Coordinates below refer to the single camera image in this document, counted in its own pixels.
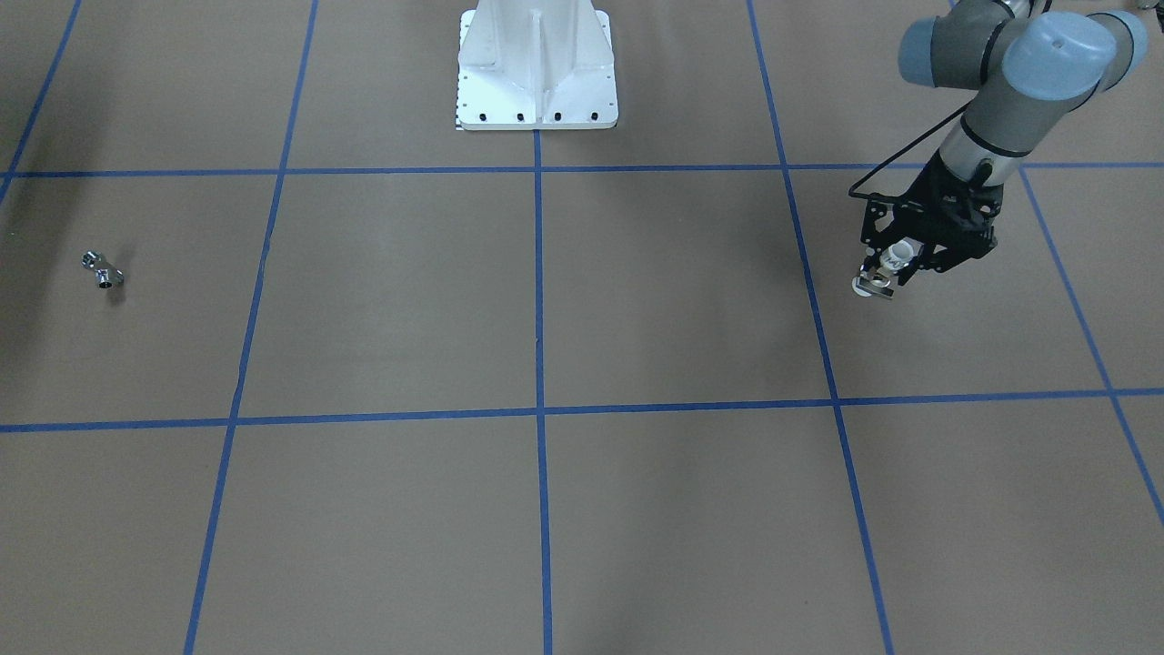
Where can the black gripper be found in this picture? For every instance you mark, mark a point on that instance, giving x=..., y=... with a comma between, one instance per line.
x=940, y=256

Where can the small metal valve fitting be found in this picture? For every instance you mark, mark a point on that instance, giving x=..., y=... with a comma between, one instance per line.
x=106, y=274

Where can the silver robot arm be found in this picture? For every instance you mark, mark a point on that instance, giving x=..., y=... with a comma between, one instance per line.
x=1026, y=70

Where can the white camera mast column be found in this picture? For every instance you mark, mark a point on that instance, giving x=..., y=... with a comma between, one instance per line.
x=536, y=65

